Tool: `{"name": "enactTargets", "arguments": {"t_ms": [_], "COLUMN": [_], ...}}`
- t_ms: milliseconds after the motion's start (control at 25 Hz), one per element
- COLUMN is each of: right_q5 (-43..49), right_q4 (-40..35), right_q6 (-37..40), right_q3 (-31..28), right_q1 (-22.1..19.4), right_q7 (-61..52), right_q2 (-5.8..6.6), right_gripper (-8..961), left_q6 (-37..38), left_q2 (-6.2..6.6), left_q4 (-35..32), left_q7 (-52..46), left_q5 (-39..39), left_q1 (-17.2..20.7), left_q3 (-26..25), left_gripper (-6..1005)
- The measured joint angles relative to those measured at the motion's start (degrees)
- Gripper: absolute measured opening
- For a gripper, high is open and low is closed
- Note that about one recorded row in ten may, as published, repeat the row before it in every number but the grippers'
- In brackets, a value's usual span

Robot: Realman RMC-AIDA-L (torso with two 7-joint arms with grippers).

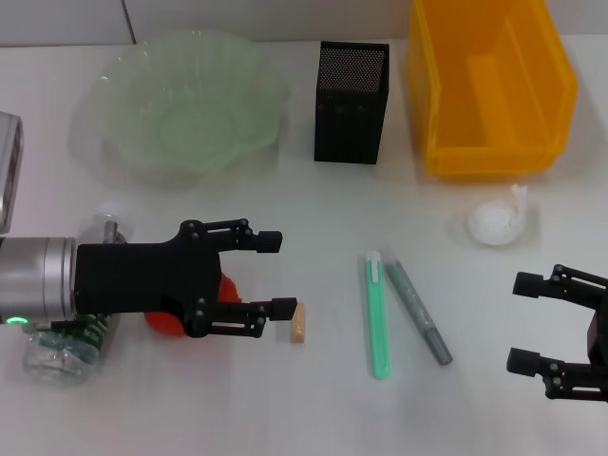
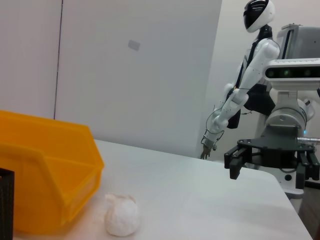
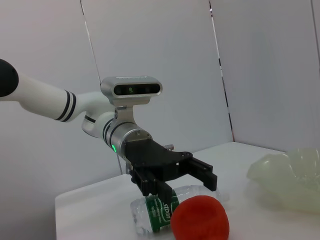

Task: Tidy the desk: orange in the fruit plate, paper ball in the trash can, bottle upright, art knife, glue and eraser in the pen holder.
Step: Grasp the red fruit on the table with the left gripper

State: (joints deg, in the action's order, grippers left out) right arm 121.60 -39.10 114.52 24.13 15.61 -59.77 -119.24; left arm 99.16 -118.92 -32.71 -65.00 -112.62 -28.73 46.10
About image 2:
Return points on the white machine base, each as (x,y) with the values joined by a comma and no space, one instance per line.
(292,187)

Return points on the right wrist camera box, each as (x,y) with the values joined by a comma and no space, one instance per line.
(292,71)

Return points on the white humanoid robot black visor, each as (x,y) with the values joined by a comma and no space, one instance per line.
(260,62)

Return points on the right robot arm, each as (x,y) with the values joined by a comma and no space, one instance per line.
(287,117)

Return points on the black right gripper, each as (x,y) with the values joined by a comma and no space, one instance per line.
(272,150)

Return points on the black mesh pen holder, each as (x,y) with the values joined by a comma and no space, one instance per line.
(6,200)

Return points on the yellow plastic bin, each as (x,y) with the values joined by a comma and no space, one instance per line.
(37,150)

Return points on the grey cabinet machine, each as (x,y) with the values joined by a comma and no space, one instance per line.
(305,42)

